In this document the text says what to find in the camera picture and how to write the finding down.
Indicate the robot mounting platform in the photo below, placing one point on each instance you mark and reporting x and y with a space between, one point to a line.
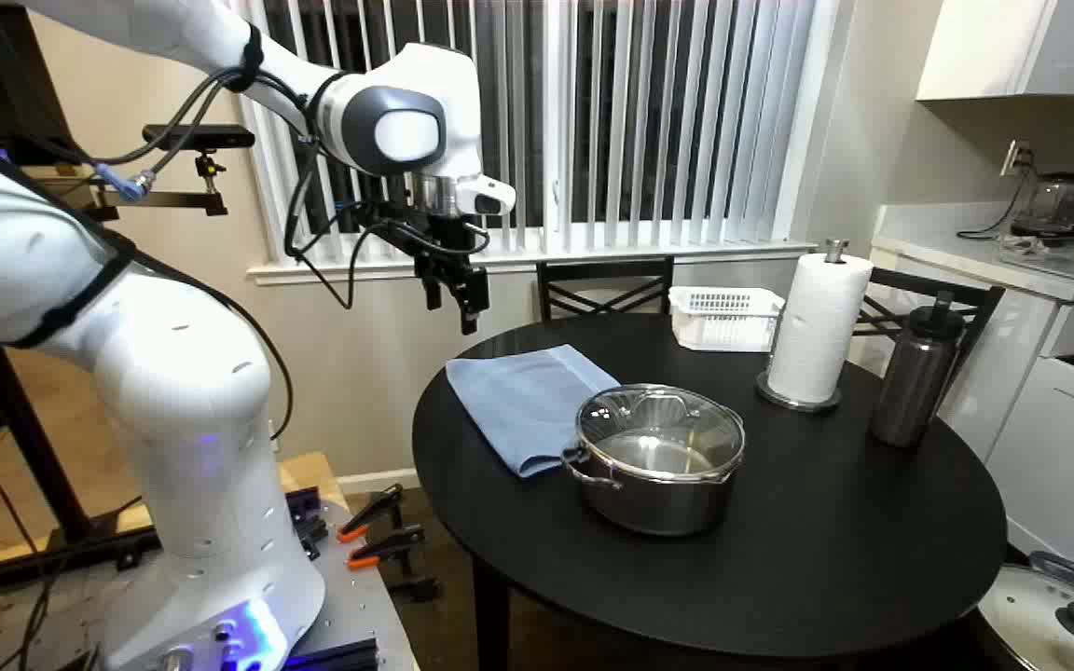
362 607

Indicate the black floor stand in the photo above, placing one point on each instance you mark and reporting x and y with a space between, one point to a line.
18 430

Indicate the black electric kettle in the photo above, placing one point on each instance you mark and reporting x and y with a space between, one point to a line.
1060 207

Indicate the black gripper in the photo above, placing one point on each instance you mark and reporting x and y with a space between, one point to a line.
432 233

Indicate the white vertical window blinds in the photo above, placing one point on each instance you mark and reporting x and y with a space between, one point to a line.
636 112

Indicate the black chair with slatted back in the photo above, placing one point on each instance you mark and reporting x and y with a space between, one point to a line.
979 303

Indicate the white wall cabinet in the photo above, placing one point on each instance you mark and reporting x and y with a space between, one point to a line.
1010 50

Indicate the white round appliance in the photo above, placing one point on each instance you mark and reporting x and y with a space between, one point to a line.
1045 617

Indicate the stainless steel pot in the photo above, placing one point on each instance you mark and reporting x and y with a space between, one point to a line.
655 509

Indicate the blue towel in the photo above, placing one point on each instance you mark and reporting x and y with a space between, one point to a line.
519 395

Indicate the white wall outlet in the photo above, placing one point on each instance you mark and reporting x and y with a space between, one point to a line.
1018 158

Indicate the clear plastic container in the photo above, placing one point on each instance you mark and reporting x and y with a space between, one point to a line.
724 318

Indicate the round black table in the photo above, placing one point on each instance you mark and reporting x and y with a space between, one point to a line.
837 523

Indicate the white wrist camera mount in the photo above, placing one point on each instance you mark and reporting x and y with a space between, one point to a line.
487 191

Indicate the white paper towel roll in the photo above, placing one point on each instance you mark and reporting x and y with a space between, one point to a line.
817 327

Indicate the stainless steel bottle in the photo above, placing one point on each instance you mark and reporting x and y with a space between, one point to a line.
912 378

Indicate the metal paper towel holder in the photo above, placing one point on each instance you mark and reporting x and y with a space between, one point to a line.
835 246

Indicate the white kitchen counter cabinet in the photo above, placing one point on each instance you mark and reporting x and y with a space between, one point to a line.
1060 432

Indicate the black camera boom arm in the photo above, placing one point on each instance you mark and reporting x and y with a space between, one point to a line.
196 135

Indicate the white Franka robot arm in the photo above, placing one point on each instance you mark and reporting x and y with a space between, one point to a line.
188 375

